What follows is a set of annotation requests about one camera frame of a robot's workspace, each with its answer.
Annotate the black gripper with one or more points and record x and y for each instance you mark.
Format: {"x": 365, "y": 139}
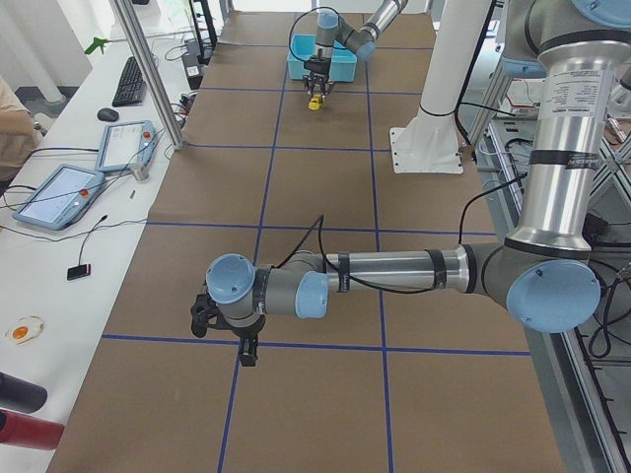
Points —
{"x": 318, "y": 67}
{"x": 243, "y": 331}

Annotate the yellow beetle toy car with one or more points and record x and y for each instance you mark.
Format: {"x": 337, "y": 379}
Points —
{"x": 316, "y": 102}

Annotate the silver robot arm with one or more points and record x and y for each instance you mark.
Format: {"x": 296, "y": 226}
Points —
{"x": 331, "y": 27}
{"x": 579, "y": 45}

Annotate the fried egg toy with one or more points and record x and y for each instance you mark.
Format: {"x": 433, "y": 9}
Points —
{"x": 25, "y": 329}

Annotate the light blue plastic bin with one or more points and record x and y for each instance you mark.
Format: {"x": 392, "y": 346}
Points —
{"x": 343, "y": 63}

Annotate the small black device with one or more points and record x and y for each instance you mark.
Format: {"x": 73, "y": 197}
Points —
{"x": 79, "y": 271}

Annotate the black keyboard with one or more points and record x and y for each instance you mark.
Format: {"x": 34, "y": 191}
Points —
{"x": 130, "y": 89}

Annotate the far teach pendant tablet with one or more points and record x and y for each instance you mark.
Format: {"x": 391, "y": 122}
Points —
{"x": 126, "y": 146}

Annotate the teach pendant tablet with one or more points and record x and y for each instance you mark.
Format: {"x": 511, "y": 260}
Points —
{"x": 126, "y": 146}
{"x": 62, "y": 199}

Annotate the black computer mouse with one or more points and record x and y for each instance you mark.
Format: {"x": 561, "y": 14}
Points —
{"x": 107, "y": 114}

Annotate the near teach pendant tablet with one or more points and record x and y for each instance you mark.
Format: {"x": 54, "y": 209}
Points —
{"x": 62, "y": 199}

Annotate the black cylinder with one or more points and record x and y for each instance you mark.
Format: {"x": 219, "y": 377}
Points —
{"x": 20, "y": 395}

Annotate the red cylinder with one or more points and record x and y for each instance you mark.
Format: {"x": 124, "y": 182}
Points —
{"x": 23, "y": 430}

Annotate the seated person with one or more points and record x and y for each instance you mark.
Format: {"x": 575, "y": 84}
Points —
{"x": 18, "y": 135}

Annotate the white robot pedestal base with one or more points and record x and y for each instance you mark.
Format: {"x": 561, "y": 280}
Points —
{"x": 429, "y": 143}

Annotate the aluminium frame post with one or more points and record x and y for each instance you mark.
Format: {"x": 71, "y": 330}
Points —
{"x": 124, "y": 11}

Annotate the aluminium frame rack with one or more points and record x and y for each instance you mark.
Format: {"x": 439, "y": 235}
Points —
{"x": 578, "y": 329}

